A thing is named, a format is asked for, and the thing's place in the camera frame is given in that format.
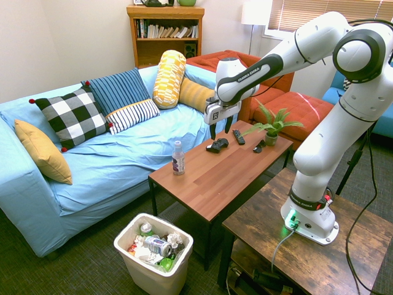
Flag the yellow white patterned bolster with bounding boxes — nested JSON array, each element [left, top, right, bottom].
[[152, 49, 187, 110]]

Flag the metal floor vent grille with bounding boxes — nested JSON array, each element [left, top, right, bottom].
[[158, 201, 189, 226]]

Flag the white plastic trash bin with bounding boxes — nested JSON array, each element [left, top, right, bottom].
[[113, 213, 194, 295]]

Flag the orange armchair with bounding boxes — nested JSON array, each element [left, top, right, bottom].
[[185, 50, 295, 124]]

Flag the row of paperback books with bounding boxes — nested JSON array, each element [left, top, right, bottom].
[[136, 18, 200, 39]]

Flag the clear plastic bottle purple label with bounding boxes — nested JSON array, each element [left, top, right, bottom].
[[171, 140, 186, 176]]

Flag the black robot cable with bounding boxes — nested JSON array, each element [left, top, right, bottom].
[[345, 18, 393, 295]]

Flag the black white shelf ornament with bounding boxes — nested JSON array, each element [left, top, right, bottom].
[[139, 0, 176, 8]]

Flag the black power equipment under table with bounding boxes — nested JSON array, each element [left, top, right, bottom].
[[226, 263, 296, 295]]

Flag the light blue sofa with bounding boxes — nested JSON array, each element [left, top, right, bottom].
[[0, 64, 241, 258]]

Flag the yellow striped pillow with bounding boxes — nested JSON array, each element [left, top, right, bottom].
[[177, 77, 216, 114]]

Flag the white shade floor lamp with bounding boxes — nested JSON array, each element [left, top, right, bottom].
[[241, 0, 274, 57]]

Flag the black sunglasses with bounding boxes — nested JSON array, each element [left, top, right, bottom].
[[252, 139, 268, 154]]

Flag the crumpled white paper ball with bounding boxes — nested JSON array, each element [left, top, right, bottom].
[[166, 232, 184, 248]]

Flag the white crumpled tissue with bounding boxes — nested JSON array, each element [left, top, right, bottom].
[[134, 245, 161, 262]]

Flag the black white checked pillow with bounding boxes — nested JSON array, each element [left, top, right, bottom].
[[28, 80, 114, 154]]

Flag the wooden bookshelf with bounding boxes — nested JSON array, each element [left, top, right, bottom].
[[126, 5, 206, 69]]

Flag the silver soda can blue label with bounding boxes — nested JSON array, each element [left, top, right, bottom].
[[143, 235, 173, 258]]

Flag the grey power cable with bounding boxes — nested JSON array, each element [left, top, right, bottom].
[[270, 227, 298, 275]]

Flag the blue striped pillow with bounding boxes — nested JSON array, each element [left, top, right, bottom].
[[80, 67, 161, 136]]

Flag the mustard yellow pillow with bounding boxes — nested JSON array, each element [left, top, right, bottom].
[[14, 119, 74, 186]]

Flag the rustic brown side table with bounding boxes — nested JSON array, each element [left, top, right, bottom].
[[217, 167, 393, 295]]

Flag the blue chair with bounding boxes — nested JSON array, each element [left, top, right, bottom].
[[321, 60, 393, 139]]

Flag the orange ottoman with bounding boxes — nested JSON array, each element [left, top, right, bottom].
[[252, 91, 335, 151]]

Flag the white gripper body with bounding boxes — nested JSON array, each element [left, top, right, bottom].
[[203, 97, 243, 125]]

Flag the potted green fern plant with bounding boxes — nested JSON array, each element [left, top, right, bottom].
[[240, 98, 305, 148]]

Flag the black TV remote control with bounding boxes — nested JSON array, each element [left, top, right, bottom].
[[232, 129, 247, 146]]

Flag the green crumpled wrapper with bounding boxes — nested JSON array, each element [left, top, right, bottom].
[[158, 257, 176, 273]]

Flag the wooden coffee table black frame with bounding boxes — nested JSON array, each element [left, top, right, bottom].
[[148, 119, 295, 271]]

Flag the black camera tripod stand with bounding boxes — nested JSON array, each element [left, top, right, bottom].
[[335, 122, 379, 196]]

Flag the black game controller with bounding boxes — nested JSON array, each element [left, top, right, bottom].
[[205, 138, 230, 154]]

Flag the wooden window blinds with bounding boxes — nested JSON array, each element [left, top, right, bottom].
[[267, 0, 393, 33]]

